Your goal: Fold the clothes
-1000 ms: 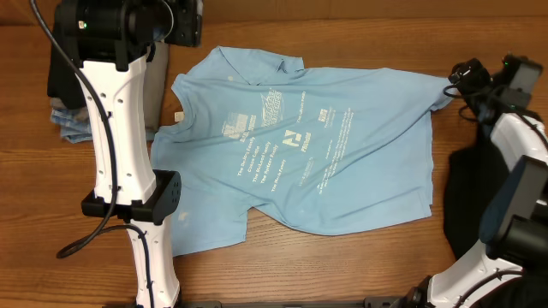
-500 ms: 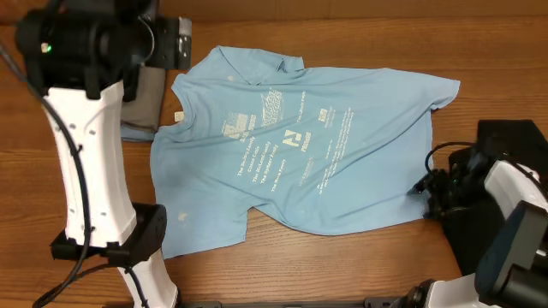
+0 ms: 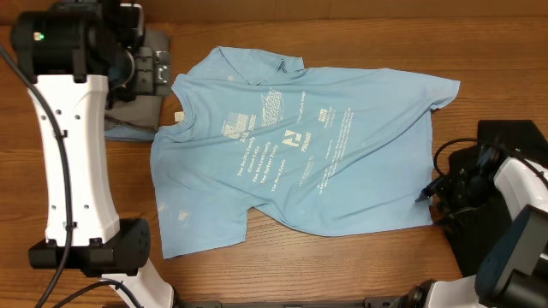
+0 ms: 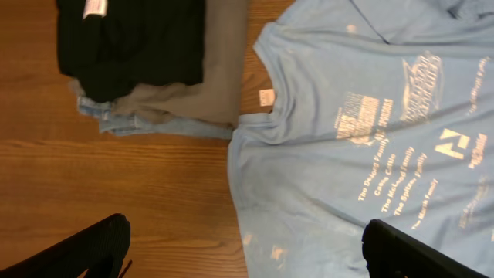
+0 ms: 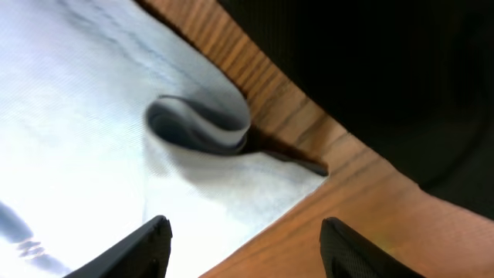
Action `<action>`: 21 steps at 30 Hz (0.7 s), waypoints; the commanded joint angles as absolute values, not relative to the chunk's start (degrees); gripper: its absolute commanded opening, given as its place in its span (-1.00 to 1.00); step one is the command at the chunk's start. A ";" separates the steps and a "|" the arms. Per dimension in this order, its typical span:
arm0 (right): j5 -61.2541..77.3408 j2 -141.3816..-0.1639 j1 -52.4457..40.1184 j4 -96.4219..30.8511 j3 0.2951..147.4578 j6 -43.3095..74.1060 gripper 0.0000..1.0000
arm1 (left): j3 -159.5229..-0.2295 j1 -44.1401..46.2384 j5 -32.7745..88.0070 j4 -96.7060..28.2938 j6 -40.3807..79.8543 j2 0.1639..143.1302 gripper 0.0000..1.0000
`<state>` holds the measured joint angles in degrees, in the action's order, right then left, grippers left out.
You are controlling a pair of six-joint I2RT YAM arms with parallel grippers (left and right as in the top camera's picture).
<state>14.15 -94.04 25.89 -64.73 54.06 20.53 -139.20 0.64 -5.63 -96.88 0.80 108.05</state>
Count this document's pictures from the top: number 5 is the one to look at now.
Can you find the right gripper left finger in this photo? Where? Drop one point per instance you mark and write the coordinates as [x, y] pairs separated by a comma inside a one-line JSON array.
[[144, 253]]

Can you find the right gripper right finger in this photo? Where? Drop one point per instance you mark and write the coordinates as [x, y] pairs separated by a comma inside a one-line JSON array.
[[347, 254]]

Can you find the light blue printed t-shirt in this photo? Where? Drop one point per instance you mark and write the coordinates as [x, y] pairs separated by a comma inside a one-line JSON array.
[[108, 118]]

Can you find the black garment at right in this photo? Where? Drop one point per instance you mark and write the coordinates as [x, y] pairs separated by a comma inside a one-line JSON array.
[[412, 79]]

